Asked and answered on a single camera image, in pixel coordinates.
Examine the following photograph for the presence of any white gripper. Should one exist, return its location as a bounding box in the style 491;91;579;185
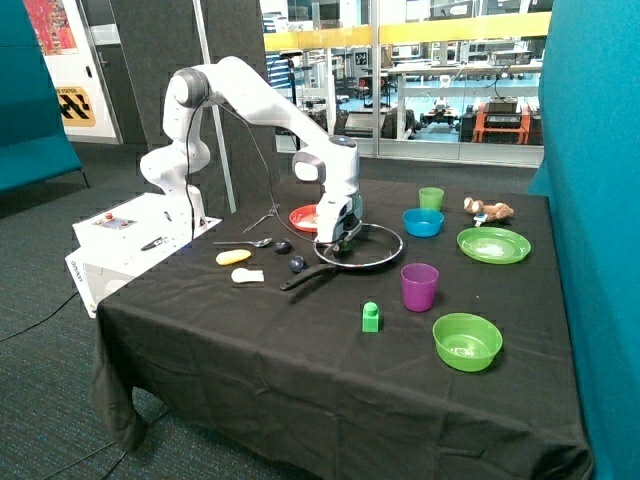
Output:
315;193;363;253

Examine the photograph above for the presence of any green toy capsicum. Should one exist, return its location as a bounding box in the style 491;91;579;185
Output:
334;239;354;256

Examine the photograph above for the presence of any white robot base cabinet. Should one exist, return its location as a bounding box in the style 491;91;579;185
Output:
65;193;221;318

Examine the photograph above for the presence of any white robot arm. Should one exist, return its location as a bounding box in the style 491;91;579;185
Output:
140;56;363;244

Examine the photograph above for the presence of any red plastic plate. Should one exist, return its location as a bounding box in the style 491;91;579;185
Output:
289;204;318;233

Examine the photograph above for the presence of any green plastic plate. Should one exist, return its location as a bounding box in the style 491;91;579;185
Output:
456;227;531;265

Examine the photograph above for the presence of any black frying pan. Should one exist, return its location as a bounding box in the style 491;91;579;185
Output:
280;223;404;291

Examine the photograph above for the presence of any dark blue toy plum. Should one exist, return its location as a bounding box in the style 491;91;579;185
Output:
288;255;308;274

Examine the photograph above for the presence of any dark purple toy plum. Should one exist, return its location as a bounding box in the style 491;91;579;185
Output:
274;238;293;255

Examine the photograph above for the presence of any silver fork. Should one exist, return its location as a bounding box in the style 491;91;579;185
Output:
243;204;279;233

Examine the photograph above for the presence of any blue plastic bowl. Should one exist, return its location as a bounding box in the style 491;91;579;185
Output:
402;208;444;238

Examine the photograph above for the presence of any green toy block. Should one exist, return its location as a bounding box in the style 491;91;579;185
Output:
362;301;380;333

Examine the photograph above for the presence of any silver spoon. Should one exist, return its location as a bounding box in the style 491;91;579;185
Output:
213;237;273;248

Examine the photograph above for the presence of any purple plastic cup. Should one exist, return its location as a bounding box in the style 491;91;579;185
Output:
401;263;439;312

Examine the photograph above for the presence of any green plastic cup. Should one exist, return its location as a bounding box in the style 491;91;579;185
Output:
418;187;444;211

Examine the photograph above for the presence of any yellow toy vegetable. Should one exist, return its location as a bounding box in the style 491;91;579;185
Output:
215;249;252;266

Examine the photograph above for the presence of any white toy vegetable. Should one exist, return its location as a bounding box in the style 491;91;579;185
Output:
231;268;265;284

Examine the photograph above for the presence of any black tablecloth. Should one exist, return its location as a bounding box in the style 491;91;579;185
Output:
90;187;594;479

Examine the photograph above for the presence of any brown plush toy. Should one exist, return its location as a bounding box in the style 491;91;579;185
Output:
463;197;514;227

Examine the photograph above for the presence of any green plastic bowl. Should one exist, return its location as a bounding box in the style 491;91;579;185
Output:
432;313;503;373

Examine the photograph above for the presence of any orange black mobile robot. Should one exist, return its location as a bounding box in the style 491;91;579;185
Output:
472;97;531;145

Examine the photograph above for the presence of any teal partition panel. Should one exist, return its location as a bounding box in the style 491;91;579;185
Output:
530;1;639;479

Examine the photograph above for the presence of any yellow black warning sign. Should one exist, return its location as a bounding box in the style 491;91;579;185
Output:
56;86;96;128

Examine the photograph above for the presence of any teal sofa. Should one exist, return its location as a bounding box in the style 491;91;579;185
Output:
1;0;83;192

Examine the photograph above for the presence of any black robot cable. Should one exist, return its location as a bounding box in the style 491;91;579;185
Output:
183;97;326;246

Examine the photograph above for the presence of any red wall poster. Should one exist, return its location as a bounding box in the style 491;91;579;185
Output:
23;0;78;56

